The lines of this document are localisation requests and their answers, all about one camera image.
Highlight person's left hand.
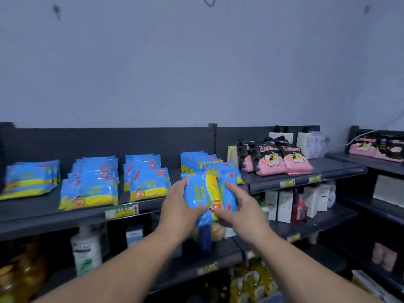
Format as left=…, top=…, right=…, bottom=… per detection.
left=157, top=178, right=208, bottom=242

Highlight person's right hand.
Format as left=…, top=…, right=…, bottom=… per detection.
left=214, top=181, right=274, bottom=247

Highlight blue yellow snack packet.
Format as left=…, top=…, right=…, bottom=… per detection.
left=182, top=171, right=238, bottom=226

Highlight person's right forearm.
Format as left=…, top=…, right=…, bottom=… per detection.
left=251, top=232, right=383, bottom=303

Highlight person's left forearm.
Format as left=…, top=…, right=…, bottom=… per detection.
left=32, top=229, right=179, bottom=303

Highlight orange yellow pouch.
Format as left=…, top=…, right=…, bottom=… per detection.
left=211, top=223, right=227, bottom=242

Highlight dark blue bottle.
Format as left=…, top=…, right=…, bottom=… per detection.
left=199, top=225, right=212, bottom=253

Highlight white carton box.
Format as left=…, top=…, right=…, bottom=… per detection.
left=265, top=190, right=278, bottom=221
left=317, top=183, right=330, bottom=212
left=277, top=189, right=294, bottom=224
left=304, top=185, right=319, bottom=219

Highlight stack of blue packets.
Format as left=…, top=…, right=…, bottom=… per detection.
left=58, top=156, right=119, bottom=211
left=0, top=159, right=61, bottom=201
left=123, top=153, right=171, bottom=203
left=180, top=151, right=244, bottom=185

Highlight pale green packet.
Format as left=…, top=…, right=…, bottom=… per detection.
left=227, top=145, right=239, bottom=166

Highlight pink black snack bag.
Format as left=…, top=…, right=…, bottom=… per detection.
left=237, top=140, right=255, bottom=173
left=348, top=134, right=378, bottom=157
left=278, top=144, right=314, bottom=175
left=374, top=136, right=404, bottom=163
left=251, top=142, right=287, bottom=177

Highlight blue white box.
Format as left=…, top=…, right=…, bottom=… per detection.
left=126, top=225, right=145, bottom=248

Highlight row of yellow oil bottles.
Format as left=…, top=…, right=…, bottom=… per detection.
left=229, top=259, right=280, bottom=303

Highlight red bottle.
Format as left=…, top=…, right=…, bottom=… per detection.
left=291, top=194, right=307, bottom=224

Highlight white bottle with black cap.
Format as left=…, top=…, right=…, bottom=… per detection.
left=268, top=125, right=294, bottom=145
left=296, top=126, right=312, bottom=160

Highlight small white bottle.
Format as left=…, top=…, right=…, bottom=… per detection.
left=327, top=181, right=336, bottom=209

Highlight translucent white bottle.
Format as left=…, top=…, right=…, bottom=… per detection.
left=311, top=131, right=322, bottom=159

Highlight white pump bottle green label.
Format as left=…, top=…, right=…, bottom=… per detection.
left=70, top=225, right=103, bottom=277

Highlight dark grey side shelf unit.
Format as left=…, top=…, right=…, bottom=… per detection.
left=319, top=125, right=404, bottom=295

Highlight pink packet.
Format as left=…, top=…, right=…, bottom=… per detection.
left=371, top=242, right=398, bottom=272

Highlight large white box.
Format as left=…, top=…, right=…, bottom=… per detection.
left=372, top=174, right=404, bottom=209

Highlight group of yellow bottles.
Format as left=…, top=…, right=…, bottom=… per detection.
left=0, top=241, right=48, bottom=303

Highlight white cable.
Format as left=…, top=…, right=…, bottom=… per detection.
left=328, top=118, right=404, bottom=147

